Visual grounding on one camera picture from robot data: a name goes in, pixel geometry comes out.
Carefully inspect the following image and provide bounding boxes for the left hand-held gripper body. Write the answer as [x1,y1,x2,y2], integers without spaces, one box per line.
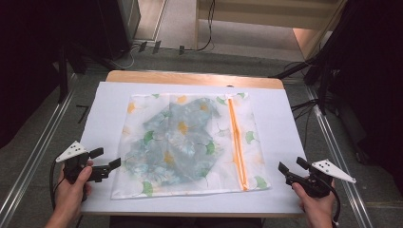
[55,141,112,185]

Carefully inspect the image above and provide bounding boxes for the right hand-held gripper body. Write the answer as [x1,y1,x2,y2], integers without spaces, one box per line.
[285,159,357,200]

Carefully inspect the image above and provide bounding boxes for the floral mesh laundry bag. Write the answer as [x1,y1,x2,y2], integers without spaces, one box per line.
[110,91,272,200]

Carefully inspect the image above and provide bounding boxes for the person's right hand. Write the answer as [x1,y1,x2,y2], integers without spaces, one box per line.
[291,180,336,223]

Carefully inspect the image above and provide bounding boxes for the person's left hand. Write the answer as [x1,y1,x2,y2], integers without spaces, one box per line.
[51,160,95,220]

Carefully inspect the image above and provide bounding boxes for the white table cover sheet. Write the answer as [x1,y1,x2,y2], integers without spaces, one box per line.
[80,81,308,216]

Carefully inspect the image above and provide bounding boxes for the blue-green tie-dye garment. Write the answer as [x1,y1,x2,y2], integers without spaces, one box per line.
[123,97,223,188]

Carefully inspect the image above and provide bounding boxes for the black metal stand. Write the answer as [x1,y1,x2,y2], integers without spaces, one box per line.
[57,42,70,105]
[317,53,331,116]

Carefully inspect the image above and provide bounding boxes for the person's dark lap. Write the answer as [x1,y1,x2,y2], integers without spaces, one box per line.
[108,216,264,228]

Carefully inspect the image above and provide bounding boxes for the black curtain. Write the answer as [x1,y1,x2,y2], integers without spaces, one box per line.
[0,0,127,150]
[317,0,403,194]

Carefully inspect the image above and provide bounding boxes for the grey cabinet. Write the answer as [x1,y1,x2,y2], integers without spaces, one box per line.
[116,0,143,48]

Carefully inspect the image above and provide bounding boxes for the light wooden shelf unit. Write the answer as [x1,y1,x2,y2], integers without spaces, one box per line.
[194,0,348,62]

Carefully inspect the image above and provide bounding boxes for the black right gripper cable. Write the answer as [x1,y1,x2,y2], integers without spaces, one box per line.
[321,177,342,226]

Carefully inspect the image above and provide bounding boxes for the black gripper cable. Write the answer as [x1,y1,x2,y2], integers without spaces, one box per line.
[48,159,67,211]
[321,177,342,226]

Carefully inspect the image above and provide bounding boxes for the metal floor rail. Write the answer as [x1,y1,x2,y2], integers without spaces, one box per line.
[0,73,79,226]
[304,85,375,228]

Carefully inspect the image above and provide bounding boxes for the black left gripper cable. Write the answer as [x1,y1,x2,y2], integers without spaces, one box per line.
[48,159,67,211]

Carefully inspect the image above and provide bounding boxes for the black floor cables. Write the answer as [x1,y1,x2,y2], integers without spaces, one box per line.
[290,98,320,146]

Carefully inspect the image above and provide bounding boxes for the white floor cable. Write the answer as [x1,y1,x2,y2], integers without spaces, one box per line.
[108,44,142,71]

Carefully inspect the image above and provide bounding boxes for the black hanging cable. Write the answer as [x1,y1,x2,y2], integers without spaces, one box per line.
[183,0,217,53]

